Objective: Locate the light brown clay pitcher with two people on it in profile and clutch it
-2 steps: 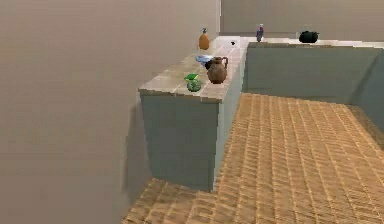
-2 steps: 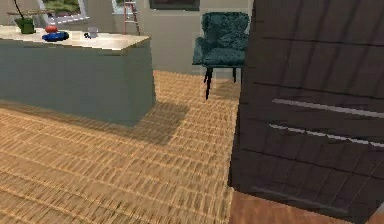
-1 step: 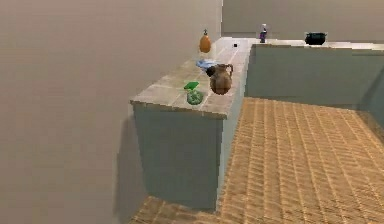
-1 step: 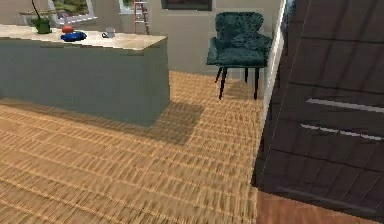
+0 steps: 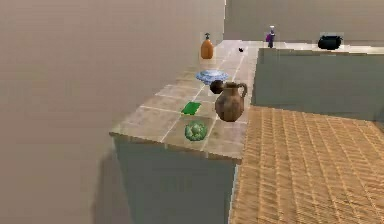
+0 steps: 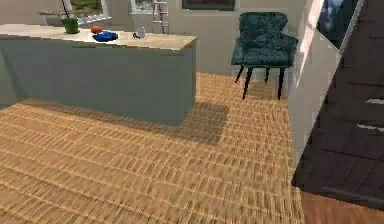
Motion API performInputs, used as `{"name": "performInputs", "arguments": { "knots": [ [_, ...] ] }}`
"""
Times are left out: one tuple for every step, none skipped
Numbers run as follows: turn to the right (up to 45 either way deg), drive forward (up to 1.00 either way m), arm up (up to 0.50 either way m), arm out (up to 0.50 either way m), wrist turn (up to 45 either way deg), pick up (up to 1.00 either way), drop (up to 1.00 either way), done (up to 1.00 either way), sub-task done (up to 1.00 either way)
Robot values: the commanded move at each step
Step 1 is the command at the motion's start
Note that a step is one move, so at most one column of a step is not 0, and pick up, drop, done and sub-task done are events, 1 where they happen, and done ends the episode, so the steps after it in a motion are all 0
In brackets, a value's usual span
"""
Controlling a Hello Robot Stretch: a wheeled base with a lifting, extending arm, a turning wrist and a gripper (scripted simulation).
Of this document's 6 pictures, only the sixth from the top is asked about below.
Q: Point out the grey kitchen island counter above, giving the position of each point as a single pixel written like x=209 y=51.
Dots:
x=110 y=76

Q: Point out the clear glass cup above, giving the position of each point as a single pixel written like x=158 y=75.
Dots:
x=141 y=31

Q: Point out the small black object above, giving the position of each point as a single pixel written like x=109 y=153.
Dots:
x=135 y=35

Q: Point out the dark green upholstered chair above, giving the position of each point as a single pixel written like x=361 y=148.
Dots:
x=263 y=46

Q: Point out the red ladder shelf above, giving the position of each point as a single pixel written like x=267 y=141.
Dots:
x=160 y=13

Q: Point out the blue plate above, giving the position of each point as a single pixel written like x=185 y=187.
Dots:
x=105 y=36

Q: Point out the red apple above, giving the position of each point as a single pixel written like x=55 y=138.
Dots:
x=96 y=29

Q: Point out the white framed window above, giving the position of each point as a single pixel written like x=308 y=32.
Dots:
x=87 y=9

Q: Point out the green potted house plant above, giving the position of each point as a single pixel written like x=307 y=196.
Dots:
x=71 y=24

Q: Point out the dark framed wall picture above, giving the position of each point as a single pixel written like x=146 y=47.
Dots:
x=208 y=4

